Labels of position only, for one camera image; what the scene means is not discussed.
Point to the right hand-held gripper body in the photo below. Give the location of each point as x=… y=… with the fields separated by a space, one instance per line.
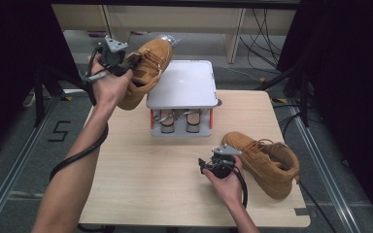
x=223 y=165

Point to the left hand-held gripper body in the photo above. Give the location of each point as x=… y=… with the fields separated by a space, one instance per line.
x=113 y=56

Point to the tan suede boot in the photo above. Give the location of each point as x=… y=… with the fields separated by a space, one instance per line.
x=149 y=68
x=272 y=168

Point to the white two-tier shoe rack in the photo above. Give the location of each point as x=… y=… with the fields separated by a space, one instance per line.
x=184 y=87

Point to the person's left hand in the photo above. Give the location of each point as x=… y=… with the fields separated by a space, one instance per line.
x=110 y=87

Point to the person's right hand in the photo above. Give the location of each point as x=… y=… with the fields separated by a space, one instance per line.
x=228 y=187

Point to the clear plastic bag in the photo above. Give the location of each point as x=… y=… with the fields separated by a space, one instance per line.
x=175 y=40

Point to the beige wooden desk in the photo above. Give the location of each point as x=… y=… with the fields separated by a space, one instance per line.
x=191 y=19

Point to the black metal stand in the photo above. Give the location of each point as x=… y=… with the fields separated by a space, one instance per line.
x=304 y=103
x=39 y=103

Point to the black curtain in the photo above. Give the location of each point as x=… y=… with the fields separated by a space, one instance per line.
x=13 y=64
x=353 y=81

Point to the aluminium floor rail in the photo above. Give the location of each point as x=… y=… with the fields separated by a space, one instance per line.
x=16 y=168
x=323 y=174

